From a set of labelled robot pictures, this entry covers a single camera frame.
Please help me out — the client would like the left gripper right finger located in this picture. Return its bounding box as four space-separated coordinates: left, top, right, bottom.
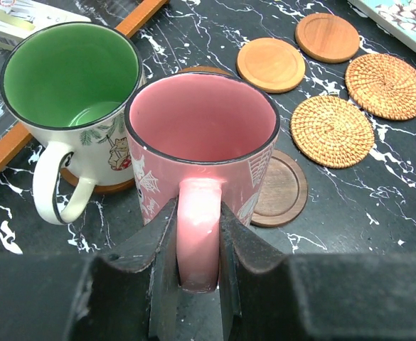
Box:
220 205 416 340

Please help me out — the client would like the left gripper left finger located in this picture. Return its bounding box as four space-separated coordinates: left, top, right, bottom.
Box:
0 199 178 340

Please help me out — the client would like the dark walnut coaster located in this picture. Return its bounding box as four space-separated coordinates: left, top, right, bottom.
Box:
251 150 308 227

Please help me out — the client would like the orange ringed wooden saucer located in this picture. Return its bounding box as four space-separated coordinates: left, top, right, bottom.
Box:
60 166 137 195

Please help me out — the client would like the pink halloween mug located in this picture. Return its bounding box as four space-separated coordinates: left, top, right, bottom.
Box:
124 72 280 292

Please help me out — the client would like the woven rattan coaster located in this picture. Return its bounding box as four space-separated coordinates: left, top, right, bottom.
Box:
345 53 416 121
290 95 375 168

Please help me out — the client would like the orange wooden shelf rack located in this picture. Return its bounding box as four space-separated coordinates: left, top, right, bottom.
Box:
0 0 171 193

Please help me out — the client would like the green inside mug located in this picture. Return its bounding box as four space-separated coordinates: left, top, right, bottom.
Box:
0 21 145 224

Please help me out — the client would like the light wood coaster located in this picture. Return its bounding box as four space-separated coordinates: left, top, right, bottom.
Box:
295 13 360 63
236 38 306 93

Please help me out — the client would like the brown ringed wooden saucer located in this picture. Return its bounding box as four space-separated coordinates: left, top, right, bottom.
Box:
178 65 233 76

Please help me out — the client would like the green floral tray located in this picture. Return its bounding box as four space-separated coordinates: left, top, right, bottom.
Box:
351 0 416 53

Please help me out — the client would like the white green small box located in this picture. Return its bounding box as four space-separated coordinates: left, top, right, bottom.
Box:
0 1 90 50

